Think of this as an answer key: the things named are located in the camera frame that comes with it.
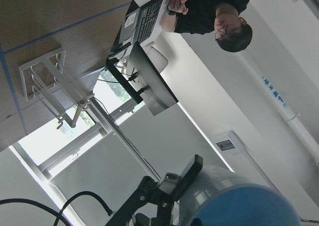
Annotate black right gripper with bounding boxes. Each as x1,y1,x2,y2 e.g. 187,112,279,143
106,154,203,226

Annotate light blue cup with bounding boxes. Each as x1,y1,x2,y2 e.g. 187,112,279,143
179,166,301,226

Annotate black computer monitor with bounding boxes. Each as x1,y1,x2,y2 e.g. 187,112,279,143
127,42,178,116

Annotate seated person black shirt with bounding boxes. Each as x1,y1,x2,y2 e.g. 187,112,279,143
161,0,253,53

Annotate black keyboard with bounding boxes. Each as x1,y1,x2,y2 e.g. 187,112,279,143
132,0,163,43

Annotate black box with label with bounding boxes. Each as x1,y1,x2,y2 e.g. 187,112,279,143
115,8,140,44

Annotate blue tape grid lines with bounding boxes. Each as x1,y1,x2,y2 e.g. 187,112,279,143
0,2,130,135

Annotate white wall electrical box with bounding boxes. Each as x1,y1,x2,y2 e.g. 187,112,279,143
214,131,245,154

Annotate white wall pipe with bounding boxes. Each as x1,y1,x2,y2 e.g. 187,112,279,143
235,51,319,166

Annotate aluminium frame post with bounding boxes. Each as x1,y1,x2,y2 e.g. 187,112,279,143
62,68,162,182

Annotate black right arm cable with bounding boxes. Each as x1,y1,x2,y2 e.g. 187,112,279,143
0,191,114,226

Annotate white wire cup rack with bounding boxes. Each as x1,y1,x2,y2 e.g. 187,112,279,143
18,47,94,129

